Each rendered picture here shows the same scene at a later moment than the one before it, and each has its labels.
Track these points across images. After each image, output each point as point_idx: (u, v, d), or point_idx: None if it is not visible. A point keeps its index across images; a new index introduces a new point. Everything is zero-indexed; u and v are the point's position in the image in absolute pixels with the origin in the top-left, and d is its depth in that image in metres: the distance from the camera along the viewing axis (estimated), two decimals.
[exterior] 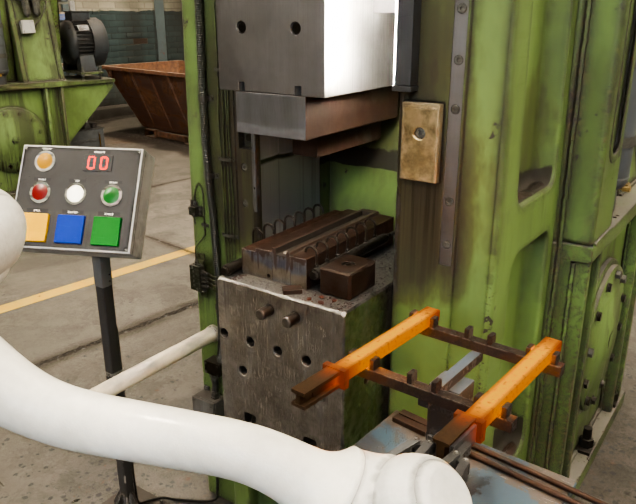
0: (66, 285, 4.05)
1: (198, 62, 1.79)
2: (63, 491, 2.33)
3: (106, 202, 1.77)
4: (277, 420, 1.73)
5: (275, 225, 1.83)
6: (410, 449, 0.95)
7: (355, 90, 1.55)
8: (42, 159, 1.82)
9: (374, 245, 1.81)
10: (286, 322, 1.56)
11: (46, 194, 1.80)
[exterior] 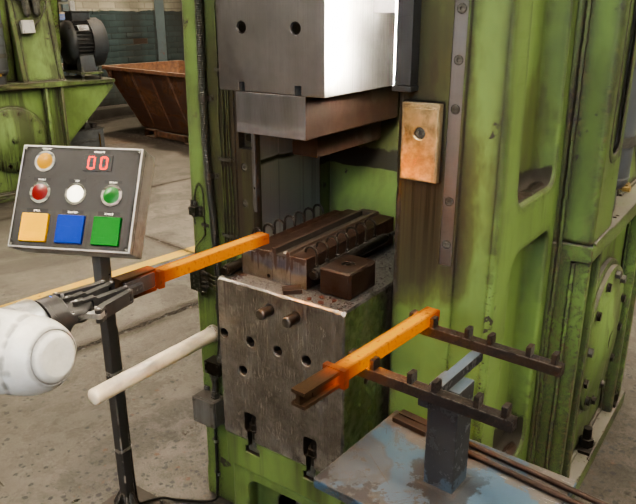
0: (66, 285, 4.05)
1: (198, 62, 1.79)
2: (63, 491, 2.33)
3: (106, 202, 1.77)
4: (277, 420, 1.73)
5: (275, 225, 1.83)
6: (95, 287, 1.25)
7: (355, 90, 1.55)
8: (42, 159, 1.82)
9: (374, 245, 1.81)
10: (286, 322, 1.56)
11: (46, 194, 1.80)
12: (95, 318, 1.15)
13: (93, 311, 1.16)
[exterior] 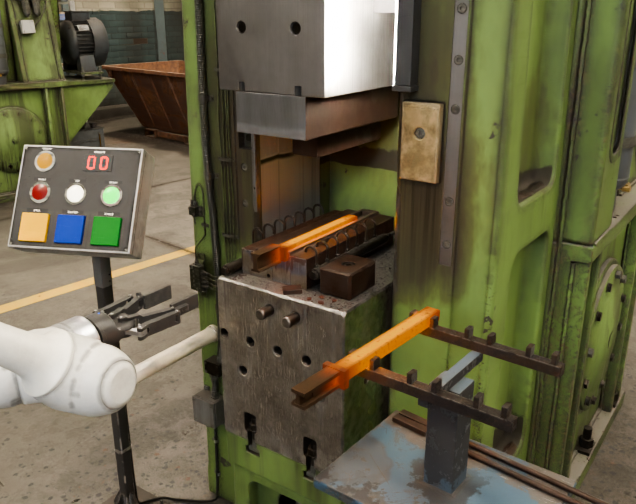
0: (66, 285, 4.05)
1: (198, 62, 1.79)
2: (63, 491, 2.33)
3: (106, 202, 1.77)
4: (277, 420, 1.73)
5: (275, 225, 1.83)
6: (126, 302, 1.35)
7: (355, 90, 1.55)
8: (42, 159, 1.82)
9: (374, 245, 1.81)
10: (286, 322, 1.56)
11: (46, 194, 1.80)
12: (137, 335, 1.23)
13: (137, 328, 1.24)
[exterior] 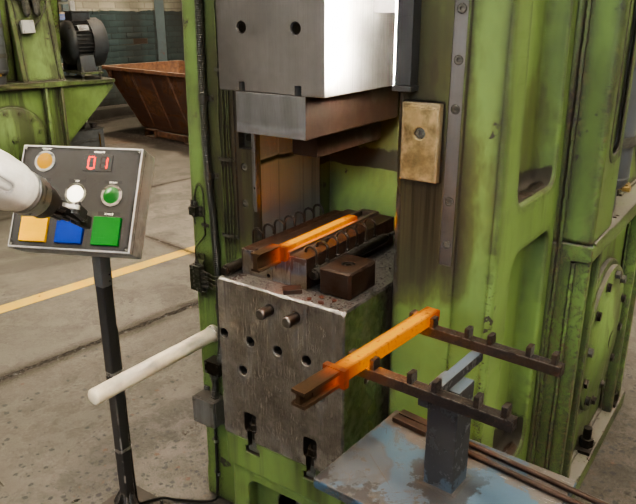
0: (66, 285, 4.05)
1: (198, 62, 1.79)
2: (63, 491, 2.33)
3: (106, 202, 1.77)
4: (277, 420, 1.73)
5: (275, 225, 1.83)
6: None
7: (355, 90, 1.55)
8: (42, 159, 1.82)
9: (374, 245, 1.81)
10: (286, 322, 1.56)
11: None
12: (75, 208, 1.49)
13: (71, 205, 1.50)
